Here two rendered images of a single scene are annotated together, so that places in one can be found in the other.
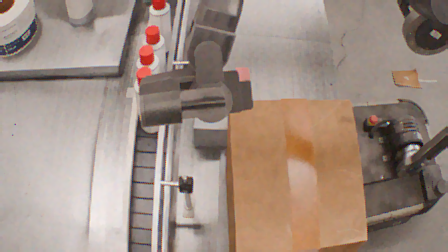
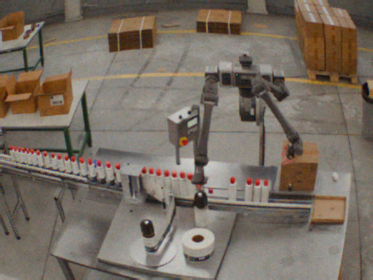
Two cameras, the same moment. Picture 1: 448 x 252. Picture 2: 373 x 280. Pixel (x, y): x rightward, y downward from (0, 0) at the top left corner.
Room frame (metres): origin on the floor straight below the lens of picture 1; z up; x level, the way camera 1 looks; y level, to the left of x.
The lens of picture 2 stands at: (0.27, 3.13, 3.62)
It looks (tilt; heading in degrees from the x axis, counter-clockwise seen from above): 36 degrees down; 286
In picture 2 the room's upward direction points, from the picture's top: 4 degrees counter-clockwise
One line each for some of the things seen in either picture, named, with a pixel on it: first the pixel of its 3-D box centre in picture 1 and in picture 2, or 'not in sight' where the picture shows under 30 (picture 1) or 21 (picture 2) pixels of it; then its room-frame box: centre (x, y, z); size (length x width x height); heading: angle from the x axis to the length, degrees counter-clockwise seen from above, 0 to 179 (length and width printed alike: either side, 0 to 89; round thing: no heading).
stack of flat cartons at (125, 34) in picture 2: not in sight; (132, 32); (2.94, -3.70, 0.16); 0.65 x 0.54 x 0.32; 13
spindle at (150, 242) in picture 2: not in sight; (149, 237); (1.24, 0.76, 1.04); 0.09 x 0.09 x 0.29
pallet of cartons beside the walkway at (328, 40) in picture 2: not in sight; (325, 35); (0.12, -3.76, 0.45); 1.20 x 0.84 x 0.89; 100
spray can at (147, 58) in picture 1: (149, 77); (256, 192); (0.67, 0.17, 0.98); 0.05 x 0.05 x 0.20
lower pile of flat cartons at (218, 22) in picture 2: not in sight; (220, 21); (1.83, -4.37, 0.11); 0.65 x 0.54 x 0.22; 5
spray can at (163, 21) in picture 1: (160, 22); (232, 190); (0.84, 0.16, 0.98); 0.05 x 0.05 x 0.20
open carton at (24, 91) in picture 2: not in sight; (25, 92); (3.13, -0.87, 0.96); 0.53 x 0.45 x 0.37; 100
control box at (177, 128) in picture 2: not in sight; (183, 127); (1.17, 0.08, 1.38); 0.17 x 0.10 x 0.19; 55
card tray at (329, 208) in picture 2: not in sight; (330, 208); (0.07, 0.17, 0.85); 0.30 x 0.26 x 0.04; 0
